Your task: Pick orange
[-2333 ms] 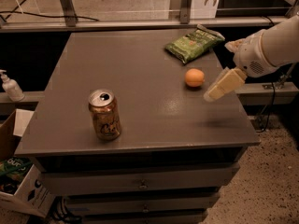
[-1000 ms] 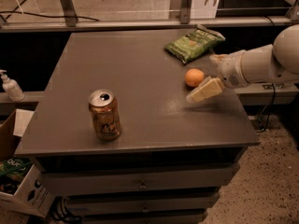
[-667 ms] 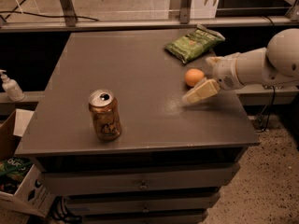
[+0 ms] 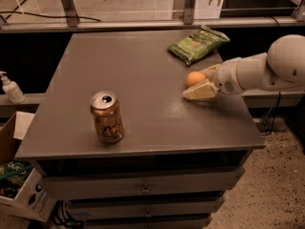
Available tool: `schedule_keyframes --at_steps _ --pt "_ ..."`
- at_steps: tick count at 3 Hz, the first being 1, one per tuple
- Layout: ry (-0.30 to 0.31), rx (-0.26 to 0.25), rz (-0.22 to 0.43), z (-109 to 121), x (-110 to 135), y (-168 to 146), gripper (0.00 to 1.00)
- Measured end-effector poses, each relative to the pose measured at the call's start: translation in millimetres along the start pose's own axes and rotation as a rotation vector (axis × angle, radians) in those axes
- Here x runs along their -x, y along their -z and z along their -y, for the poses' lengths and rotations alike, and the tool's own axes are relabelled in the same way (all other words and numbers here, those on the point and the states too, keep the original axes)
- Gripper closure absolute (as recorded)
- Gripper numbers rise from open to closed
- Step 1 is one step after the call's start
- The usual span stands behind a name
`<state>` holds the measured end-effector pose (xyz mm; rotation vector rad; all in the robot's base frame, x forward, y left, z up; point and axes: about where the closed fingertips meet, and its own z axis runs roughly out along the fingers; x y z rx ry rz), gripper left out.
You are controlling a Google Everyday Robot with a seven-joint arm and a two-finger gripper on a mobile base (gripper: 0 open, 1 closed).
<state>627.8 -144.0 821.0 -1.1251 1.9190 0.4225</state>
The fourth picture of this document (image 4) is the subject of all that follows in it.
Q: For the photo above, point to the white pump bottle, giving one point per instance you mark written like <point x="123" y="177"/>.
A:
<point x="11" y="89"/>

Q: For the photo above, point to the cardboard box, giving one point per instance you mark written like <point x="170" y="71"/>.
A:
<point x="20" y="193"/>

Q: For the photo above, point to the gold soda can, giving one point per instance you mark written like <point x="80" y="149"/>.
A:
<point x="105" y="111"/>

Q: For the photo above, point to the white box in background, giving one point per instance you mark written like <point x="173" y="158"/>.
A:
<point x="207" y="9"/>

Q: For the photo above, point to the grey drawer cabinet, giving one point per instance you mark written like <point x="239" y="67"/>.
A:
<point x="176" y="159"/>

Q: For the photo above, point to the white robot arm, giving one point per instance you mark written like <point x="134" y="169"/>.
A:
<point x="280" y="69"/>

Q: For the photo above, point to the green package in box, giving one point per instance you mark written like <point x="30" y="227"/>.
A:
<point x="12" y="177"/>

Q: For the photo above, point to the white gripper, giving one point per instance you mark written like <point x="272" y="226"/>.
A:
<point x="226" y="76"/>

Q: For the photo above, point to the metal railing frame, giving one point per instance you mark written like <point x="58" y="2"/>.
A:
<point x="136" y="15"/>

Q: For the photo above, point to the green chip bag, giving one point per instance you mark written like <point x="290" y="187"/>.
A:
<point x="198" y="45"/>

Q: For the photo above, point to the orange fruit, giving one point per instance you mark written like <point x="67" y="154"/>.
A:
<point x="194" y="77"/>

